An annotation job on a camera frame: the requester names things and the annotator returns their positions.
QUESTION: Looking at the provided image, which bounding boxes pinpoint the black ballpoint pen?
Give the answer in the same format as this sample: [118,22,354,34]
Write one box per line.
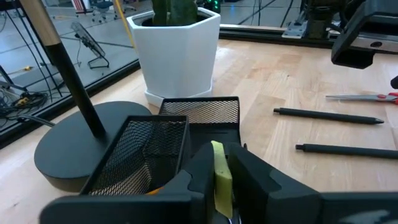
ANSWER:
[273,107,385,125]
[295,143,398,160]

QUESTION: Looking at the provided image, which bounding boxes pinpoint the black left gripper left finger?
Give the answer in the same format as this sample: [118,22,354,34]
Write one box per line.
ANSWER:
[146,141,216,224]

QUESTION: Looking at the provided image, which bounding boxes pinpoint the black mesh desk organizer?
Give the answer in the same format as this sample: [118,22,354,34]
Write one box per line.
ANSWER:
[79,96,242,200]

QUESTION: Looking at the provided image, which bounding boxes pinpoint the blue office chair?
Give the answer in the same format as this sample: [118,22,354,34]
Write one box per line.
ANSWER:
[90,0,114,23]

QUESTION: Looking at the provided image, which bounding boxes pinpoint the red handled scissors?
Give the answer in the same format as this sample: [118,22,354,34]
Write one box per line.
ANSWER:
[325,91,398,105]

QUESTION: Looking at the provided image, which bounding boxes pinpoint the white globe table lamp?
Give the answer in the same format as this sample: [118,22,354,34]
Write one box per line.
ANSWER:
[18,0,153,192]

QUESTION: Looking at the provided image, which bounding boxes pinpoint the black perforated computer case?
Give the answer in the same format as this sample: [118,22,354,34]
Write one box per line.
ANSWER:
[198,0,222,14]

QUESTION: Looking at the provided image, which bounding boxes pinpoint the grey floor fan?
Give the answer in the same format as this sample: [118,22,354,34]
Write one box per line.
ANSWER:
[70,21,110,70]

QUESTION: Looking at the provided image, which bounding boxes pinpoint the white hexagonal plant pot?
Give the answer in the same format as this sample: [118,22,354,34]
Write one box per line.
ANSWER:
[126,6,221,108]

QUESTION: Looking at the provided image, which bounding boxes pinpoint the tangled black floor cables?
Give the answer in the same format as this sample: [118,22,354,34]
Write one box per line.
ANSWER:
[0,88,50,122]

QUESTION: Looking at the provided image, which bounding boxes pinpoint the grey lamp cord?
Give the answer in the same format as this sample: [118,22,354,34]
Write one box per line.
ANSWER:
[17,114,57,128]

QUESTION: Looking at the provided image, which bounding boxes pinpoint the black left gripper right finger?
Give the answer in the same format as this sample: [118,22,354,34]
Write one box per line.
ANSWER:
[228,142,322,224]

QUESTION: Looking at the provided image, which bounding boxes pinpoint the green columnar cactus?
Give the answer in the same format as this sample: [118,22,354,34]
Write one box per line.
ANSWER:
[151,0,199,26]

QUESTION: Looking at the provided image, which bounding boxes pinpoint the yellow green eraser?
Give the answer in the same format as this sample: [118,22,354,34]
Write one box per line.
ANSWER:
[210,140,233,219]

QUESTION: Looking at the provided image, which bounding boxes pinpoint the yellow cable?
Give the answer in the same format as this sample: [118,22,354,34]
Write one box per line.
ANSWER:
[113,0,137,50]

